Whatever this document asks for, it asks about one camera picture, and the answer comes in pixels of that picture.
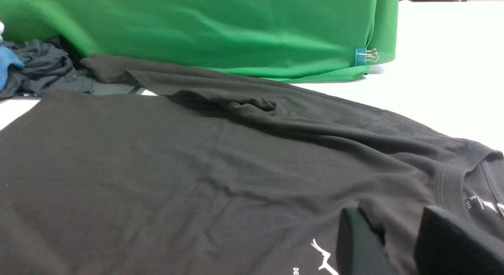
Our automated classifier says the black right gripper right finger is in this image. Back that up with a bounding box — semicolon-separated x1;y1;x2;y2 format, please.
414;206;504;275

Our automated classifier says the teal binder clip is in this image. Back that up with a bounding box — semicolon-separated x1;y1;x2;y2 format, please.
354;48;379;67

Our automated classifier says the dark gray crumpled garment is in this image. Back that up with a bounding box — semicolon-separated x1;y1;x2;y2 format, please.
1;36;96;99

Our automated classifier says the white crumpled garment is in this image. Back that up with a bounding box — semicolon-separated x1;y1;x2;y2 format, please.
0;22;5;42

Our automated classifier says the green backdrop cloth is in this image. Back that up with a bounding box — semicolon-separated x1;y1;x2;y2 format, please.
0;0;400;84

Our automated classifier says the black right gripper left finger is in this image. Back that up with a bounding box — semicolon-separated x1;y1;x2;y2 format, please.
337;208;395;275

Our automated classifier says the blue crumpled garment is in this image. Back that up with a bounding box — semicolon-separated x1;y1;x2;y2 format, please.
0;46;25;90

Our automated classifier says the gray table cable hatch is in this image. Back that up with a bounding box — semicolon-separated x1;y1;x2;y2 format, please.
91;83;145;96

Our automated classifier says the dark gray long-sleeved shirt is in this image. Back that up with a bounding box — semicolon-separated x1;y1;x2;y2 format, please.
1;54;503;275

